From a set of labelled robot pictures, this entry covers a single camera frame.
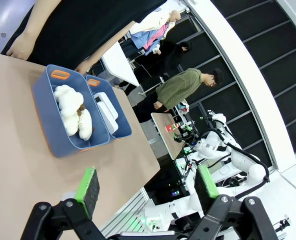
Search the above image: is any bystander in green sweater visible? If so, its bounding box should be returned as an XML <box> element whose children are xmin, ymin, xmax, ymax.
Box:
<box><xmin>132</xmin><ymin>67</ymin><xmax>224</xmax><ymax>123</ymax></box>

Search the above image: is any small brown side table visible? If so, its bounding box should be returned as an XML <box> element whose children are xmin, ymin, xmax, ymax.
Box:
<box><xmin>150</xmin><ymin>112</ymin><xmax>188</xmax><ymax>161</ymax></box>

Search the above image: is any person's left hand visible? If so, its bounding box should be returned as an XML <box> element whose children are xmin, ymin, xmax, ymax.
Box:
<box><xmin>74</xmin><ymin>58</ymin><xmax>95</xmax><ymax>75</ymax></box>

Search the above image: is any mannequin with hung clothes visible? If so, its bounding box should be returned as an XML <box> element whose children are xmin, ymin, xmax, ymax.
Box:
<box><xmin>129</xmin><ymin>9</ymin><xmax>182</xmax><ymax>56</ymax></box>

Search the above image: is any white digital clock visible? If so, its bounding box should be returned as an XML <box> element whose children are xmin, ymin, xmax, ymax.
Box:
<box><xmin>93</xmin><ymin>91</ymin><xmax>119</xmax><ymax>120</ymax></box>
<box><xmin>97</xmin><ymin>101</ymin><xmax>119</xmax><ymax>135</ymax></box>

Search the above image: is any white cloud plush smiling face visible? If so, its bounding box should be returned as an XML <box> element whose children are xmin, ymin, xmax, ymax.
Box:
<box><xmin>62</xmin><ymin>108</ymin><xmax>93</xmax><ymax>141</ymax></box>

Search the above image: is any white board table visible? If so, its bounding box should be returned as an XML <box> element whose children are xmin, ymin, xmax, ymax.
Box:
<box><xmin>101</xmin><ymin>41</ymin><xmax>140</xmax><ymax>87</ymax></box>

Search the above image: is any aluminium table frame rail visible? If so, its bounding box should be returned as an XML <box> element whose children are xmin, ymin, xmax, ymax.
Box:
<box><xmin>99</xmin><ymin>187</ymin><xmax>151</xmax><ymax>237</ymax></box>

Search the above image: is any person's left forearm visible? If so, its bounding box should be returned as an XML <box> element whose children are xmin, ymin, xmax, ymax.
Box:
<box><xmin>87</xmin><ymin>21</ymin><xmax>137</xmax><ymax>65</ymax></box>

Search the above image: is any large blue plastic basket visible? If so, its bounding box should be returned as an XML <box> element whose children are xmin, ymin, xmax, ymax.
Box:
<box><xmin>31</xmin><ymin>64</ymin><xmax>111</xmax><ymax>158</ymax></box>

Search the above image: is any small black camera stand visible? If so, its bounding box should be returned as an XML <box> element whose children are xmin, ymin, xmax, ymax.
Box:
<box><xmin>272</xmin><ymin>216</ymin><xmax>292</xmax><ymax>233</ymax></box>

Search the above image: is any black background robot gripper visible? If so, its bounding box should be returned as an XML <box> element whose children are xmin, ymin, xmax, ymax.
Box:
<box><xmin>173</xmin><ymin>131</ymin><xmax>279</xmax><ymax>240</ymax></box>

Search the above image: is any blue basket orange handle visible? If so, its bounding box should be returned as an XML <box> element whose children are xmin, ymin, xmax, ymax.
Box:
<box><xmin>85</xmin><ymin>74</ymin><xmax>133</xmax><ymax>143</ymax></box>

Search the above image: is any black control box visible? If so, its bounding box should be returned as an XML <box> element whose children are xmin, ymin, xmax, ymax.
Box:
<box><xmin>144</xmin><ymin>162</ymin><xmax>190</xmax><ymax>205</ymax></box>

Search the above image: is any bystander in black clothes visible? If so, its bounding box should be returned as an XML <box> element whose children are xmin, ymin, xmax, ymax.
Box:
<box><xmin>134</xmin><ymin>39</ymin><xmax>193</xmax><ymax>77</ymax></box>

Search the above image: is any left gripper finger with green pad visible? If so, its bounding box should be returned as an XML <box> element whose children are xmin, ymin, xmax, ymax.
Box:
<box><xmin>20</xmin><ymin>166</ymin><xmax>105</xmax><ymax>240</ymax></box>

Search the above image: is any person's black shirt torso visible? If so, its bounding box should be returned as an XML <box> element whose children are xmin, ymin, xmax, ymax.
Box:
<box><xmin>0</xmin><ymin>0</ymin><xmax>168</xmax><ymax>73</ymax></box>

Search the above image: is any white cloud plush toy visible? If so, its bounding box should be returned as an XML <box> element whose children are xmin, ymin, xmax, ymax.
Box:
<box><xmin>53</xmin><ymin>84</ymin><xmax>85</xmax><ymax>118</ymax></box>

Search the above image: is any person's right hand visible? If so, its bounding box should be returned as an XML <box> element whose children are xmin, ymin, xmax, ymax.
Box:
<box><xmin>6</xmin><ymin>32</ymin><xmax>36</xmax><ymax>61</ymax></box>

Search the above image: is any person's right forearm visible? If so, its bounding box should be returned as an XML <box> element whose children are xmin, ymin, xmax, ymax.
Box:
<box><xmin>25</xmin><ymin>0</ymin><xmax>63</xmax><ymax>41</ymax></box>

